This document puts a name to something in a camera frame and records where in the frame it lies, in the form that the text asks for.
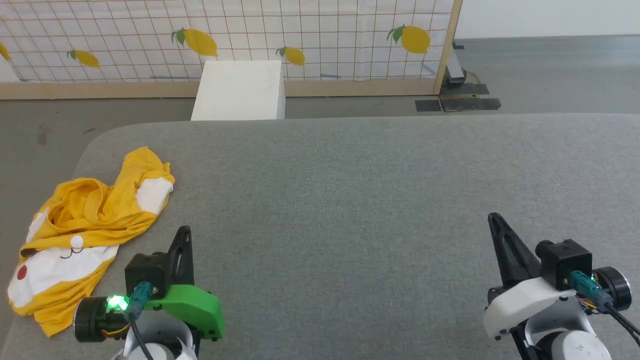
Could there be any large black floor mat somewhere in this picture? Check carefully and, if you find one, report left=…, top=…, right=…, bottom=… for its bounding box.
left=439, top=83, right=502, bottom=113

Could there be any lemon print partition wooden frame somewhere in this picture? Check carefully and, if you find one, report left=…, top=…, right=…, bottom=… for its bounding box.
left=0, top=0, right=464, bottom=100

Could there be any metal partition foot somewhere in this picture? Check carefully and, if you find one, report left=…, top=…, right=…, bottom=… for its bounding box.
left=446, top=42, right=469, bottom=85

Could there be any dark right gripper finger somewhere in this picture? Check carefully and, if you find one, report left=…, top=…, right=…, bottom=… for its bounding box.
left=487, top=212, right=542, bottom=290

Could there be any yellow and white garment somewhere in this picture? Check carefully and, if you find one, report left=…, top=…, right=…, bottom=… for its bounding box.
left=7, top=146, right=176, bottom=338

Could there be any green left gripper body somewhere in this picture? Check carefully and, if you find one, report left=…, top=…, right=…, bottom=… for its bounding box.
left=145, top=284, right=226, bottom=342

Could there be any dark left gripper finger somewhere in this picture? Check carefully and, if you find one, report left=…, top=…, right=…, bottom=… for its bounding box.
left=166, top=225, right=195, bottom=289

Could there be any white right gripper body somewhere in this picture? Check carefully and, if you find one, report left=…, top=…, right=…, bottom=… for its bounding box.
left=483, top=277, right=577, bottom=342

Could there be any white box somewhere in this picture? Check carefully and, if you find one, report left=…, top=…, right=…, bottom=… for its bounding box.
left=190, top=60, right=287, bottom=122

